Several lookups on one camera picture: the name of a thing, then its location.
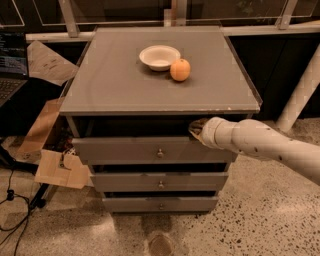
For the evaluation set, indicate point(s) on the grey middle drawer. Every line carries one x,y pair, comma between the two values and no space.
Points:
151,182

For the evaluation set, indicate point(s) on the orange fruit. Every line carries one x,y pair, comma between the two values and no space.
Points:
180,70

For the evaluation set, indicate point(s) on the grey bottom drawer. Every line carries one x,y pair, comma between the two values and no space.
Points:
160,204

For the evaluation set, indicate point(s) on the grey drawer cabinet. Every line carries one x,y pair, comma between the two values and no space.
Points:
115,95

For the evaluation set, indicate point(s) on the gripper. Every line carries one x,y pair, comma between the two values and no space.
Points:
210,134

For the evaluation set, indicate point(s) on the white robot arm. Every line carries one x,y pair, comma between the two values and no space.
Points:
256,139

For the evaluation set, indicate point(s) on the grey drawer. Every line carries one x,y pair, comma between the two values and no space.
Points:
151,182
147,150
160,204

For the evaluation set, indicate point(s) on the open laptop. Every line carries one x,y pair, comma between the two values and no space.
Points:
14,71

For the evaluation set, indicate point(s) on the brown paper sheet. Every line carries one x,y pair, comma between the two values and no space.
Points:
46,64

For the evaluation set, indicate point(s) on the white diagonal pole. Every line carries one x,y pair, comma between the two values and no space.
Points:
305,88

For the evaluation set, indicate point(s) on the grey top drawer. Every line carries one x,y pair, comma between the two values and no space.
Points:
147,150

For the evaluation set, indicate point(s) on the white bowl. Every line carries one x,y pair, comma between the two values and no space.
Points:
159,57

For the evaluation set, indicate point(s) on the metal window railing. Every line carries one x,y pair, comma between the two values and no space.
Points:
76,20

